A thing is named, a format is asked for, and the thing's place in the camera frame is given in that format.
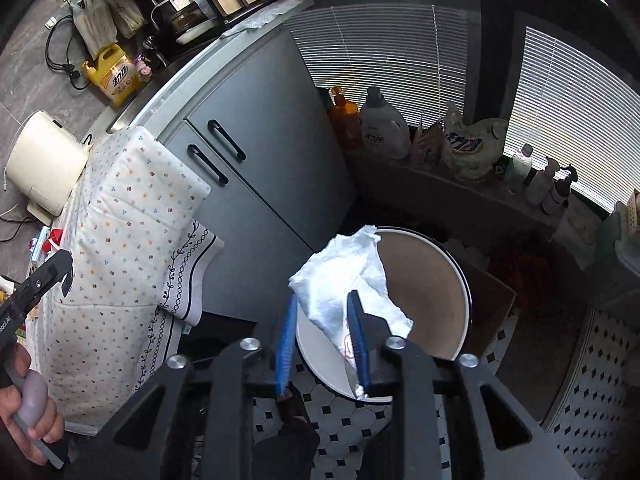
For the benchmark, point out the small white bottle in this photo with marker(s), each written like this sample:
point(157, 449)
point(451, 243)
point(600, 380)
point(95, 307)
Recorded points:
point(542, 182)

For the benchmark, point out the white cloth black vine border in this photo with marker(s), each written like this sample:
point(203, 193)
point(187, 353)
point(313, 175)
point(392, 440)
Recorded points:
point(187, 270)

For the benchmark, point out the white yellow refill pouch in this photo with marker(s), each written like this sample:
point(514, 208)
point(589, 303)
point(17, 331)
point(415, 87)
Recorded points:
point(467, 152)

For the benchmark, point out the beige plastic basket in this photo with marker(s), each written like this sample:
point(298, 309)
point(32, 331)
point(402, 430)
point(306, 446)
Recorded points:
point(631, 215)

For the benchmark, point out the person's dark trouser leg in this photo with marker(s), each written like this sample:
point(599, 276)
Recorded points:
point(285, 445)

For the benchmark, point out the orange pump bottle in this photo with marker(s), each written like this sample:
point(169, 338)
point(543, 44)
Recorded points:
point(345, 120)

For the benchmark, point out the red and blue packets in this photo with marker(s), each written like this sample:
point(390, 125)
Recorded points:
point(47, 242)

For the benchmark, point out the angled window blind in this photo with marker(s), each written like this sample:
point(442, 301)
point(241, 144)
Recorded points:
point(575, 110)

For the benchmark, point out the hanging beige bag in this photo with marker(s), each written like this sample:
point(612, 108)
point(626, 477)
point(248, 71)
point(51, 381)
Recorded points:
point(122, 10)
point(95, 25)

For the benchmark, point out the wide window blind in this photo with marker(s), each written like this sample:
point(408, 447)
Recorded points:
point(375, 45)

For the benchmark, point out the white paper towel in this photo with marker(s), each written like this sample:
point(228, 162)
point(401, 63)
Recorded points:
point(345, 275)

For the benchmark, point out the white dish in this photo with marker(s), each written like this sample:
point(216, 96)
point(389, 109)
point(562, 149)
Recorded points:
point(192, 33)

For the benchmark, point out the clear bottle white cap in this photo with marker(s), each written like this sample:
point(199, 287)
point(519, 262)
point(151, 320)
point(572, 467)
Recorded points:
point(520, 162)

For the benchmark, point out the pink figurine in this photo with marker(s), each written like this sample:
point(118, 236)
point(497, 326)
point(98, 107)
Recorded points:
point(145, 67)

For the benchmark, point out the white round bin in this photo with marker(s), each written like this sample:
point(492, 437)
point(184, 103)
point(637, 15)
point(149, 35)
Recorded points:
point(425, 285)

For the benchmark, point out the yellow detergent jug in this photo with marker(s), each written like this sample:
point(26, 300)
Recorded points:
point(117, 77)

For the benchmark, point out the white detergent bottle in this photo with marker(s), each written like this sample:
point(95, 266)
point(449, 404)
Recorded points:
point(382, 130)

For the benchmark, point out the person's left hand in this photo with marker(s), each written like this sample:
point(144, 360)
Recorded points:
point(7, 420)

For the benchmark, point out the floral dotted white cloth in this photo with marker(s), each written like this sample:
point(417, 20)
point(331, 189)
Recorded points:
point(125, 220)

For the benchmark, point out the dark red cloth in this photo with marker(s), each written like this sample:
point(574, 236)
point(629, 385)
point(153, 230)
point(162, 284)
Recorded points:
point(515, 265)

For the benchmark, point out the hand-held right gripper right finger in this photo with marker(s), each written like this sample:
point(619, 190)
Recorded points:
point(357, 340)

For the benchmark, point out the cream white appliance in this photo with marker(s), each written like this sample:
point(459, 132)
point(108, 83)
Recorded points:
point(45, 160)

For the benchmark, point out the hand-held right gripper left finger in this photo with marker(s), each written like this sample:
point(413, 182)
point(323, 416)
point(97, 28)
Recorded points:
point(286, 345)

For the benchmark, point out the grey cabinet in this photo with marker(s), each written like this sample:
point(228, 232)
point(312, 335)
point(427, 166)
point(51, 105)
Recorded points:
point(280, 110)

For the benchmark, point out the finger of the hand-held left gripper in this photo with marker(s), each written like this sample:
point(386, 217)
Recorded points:
point(52, 270)

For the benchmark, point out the pink pouch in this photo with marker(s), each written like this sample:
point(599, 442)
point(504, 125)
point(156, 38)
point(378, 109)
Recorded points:
point(425, 147)

